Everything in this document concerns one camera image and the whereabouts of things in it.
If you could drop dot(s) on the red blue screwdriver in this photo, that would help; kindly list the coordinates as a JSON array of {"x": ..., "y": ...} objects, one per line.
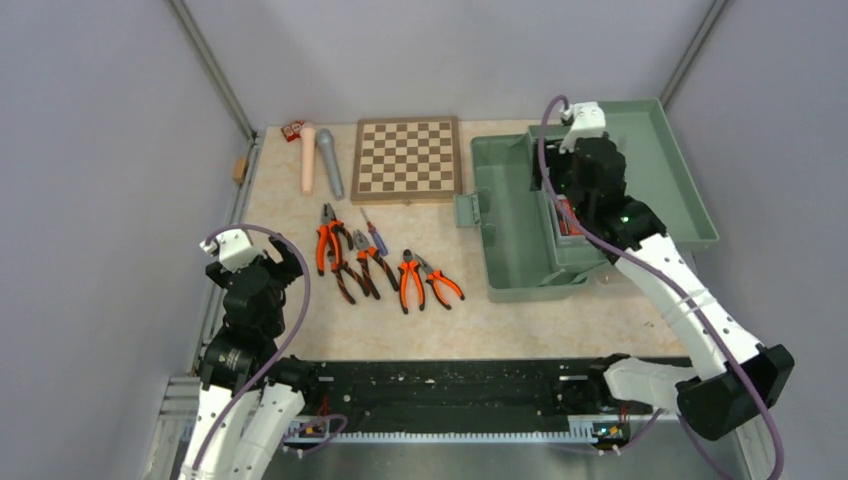
[{"x": 374, "y": 233}]

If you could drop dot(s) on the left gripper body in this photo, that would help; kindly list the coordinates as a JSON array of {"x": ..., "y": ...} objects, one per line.
[{"x": 277, "y": 323}]

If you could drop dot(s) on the large orange combination pliers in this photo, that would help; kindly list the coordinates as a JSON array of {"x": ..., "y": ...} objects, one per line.
[{"x": 332, "y": 235}]

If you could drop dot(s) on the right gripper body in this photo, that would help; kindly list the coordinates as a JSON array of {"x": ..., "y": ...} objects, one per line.
[{"x": 574, "y": 195}]

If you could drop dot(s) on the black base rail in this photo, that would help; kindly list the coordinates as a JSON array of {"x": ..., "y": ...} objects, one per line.
[{"x": 464, "y": 398}]

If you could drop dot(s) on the black orange striped pliers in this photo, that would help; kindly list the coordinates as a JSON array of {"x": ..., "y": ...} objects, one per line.
[{"x": 366, "y": 254}]

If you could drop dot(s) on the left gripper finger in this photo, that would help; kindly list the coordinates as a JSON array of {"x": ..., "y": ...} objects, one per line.
[
  {"x": 217, "y": 274},
  {"x": 288, "y": 268}
]

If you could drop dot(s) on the green plastic toolbox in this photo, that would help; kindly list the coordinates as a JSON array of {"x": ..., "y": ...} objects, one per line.
[{"x": 523, "y": 260}]

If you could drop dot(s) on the orange cutting pliers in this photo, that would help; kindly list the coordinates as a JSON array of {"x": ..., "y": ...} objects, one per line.
[{"x": 409, "y": 274}]

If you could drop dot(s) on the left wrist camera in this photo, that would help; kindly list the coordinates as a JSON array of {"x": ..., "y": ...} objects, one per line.
[{"x": 233, "y": 249}]

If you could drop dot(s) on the left wooden block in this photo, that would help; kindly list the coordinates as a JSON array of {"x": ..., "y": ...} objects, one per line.
[{"x": 240, "y": 171}]

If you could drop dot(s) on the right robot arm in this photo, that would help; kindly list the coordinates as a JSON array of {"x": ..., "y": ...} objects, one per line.
[{"x": 733, "y": 377}]

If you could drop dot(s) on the wooden chessboard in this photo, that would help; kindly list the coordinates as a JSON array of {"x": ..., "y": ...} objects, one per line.
[{"x": 407, "y": 160}]

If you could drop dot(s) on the green toolbox tray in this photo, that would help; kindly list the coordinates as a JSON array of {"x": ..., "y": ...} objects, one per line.
[{"x": 657, "y": 173}]

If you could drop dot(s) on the red label screw box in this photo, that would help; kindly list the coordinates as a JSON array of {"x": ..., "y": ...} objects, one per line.
[{"x": 565, "y": 231}]

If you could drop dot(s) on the red small packet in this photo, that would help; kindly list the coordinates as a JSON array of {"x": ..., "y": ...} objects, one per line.
[{"x": 292, "y": 131}]

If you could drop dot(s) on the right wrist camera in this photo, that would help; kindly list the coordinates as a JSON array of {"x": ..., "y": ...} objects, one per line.
[{"x": 584, "y": 120}]

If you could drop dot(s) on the pink microphone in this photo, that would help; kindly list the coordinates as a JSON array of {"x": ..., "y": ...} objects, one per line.
[{"x": 308, "y": 138}]

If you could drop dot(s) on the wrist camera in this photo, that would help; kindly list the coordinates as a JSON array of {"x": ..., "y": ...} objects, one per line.
[
  {"x": 584, "y": 120},
  {"x": 233, "y": 249}
]

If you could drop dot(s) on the grey microphone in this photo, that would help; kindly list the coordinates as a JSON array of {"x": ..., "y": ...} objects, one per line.
[{"x": 326, "y": 143}]

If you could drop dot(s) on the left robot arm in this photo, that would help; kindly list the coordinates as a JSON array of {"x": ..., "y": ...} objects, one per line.
[{"x": 248, "y": 395}]

